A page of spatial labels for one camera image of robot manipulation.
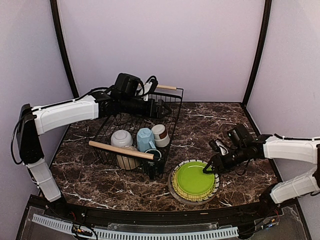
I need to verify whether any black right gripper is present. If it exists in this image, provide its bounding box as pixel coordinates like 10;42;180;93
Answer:
203;144;248;173

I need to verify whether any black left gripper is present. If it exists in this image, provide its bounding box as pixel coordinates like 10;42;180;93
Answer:
121;95;173;120

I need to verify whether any bright green plate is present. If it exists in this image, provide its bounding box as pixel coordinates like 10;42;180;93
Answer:
176;161;215;195

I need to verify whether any blue striped white plate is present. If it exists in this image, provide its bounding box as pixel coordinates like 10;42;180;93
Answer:
169;159;221;202

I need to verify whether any woven yellow green plate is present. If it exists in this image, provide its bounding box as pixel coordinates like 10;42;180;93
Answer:
173;164;217;200

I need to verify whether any grey deer pattern plate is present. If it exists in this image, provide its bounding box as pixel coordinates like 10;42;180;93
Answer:
167;175;219;206

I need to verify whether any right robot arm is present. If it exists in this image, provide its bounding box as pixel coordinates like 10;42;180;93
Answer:
203;133;320;217

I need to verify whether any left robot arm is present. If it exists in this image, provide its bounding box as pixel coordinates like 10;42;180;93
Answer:
11;86;172;218

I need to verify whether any white cup with brown band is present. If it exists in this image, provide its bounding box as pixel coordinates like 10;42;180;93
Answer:
151;124;170;148

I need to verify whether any light blue mug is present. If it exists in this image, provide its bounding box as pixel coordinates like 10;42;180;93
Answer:
136;127;156;153

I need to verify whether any dark green mug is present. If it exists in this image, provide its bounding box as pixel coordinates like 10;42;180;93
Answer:
145;148;162;161

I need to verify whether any white bowl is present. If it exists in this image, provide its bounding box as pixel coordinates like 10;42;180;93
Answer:
111;129;133;148

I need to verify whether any white utensil caddy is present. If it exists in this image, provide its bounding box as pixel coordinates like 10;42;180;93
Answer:
147;160;165;180

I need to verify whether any beige ribbed cup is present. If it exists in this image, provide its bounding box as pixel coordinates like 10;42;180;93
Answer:
116;155;141;170

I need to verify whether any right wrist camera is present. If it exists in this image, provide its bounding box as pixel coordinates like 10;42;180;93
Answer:
208;124;251;155

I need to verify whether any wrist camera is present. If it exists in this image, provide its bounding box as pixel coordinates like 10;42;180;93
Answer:
208;124;251;155
114;72;160;101

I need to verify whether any black wire dish rack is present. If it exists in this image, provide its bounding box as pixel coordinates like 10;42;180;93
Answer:
93;88;184;175

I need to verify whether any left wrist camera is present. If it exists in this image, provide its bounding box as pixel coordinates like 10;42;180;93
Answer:
114;72;160;101

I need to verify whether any black front rail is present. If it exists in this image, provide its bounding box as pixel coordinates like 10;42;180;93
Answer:
29;194;283;230

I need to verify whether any white cable duct strip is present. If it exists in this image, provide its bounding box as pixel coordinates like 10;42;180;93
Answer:
32;214;239;240

